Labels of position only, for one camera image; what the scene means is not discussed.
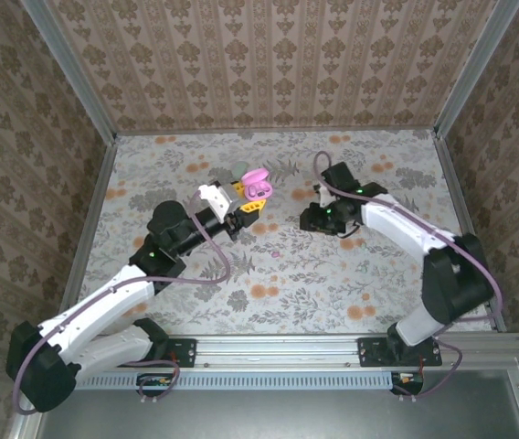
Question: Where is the aluminium frame post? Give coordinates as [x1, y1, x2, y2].
[20, 0, 118, 144]
[433, 0, 519, 138]

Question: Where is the long purple left arm cable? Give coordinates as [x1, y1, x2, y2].
[12, 189, 232, 416]

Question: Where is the long purple arm cable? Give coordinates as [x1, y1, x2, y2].
[312, 150, 505, 327]
[12, 189, 232, 416]

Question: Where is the short purple cable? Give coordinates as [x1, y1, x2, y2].
[122, 354, 182, 406]
[396, 343, 465, 404]

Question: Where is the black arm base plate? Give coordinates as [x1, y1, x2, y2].
[357, 337, 442, 369]
[115, 337, 196, 369]

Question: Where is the pink earbuds charging case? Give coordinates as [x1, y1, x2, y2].
[240, 167, 270, 202]

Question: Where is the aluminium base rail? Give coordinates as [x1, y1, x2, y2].
[35, 335, 519, 368]

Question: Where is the aluminium table edge rail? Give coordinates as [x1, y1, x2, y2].
[432, 132, 507, 333]
[60, 136, 117, 321]

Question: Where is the long purple right arm cable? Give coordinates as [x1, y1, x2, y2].
[312, 150, 505, 327]

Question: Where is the grey slotted cable duct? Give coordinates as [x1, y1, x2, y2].
[51, 370, 400, 391]

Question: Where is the floral table cover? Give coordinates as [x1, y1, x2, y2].
[79, 130, 493, 335]

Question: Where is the black electronics board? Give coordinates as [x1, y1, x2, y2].
[389, 371, 425, 395]
[136, 372, 176, 397]

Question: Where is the grey metal sheet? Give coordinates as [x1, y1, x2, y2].
[35, 369, 519, 439]

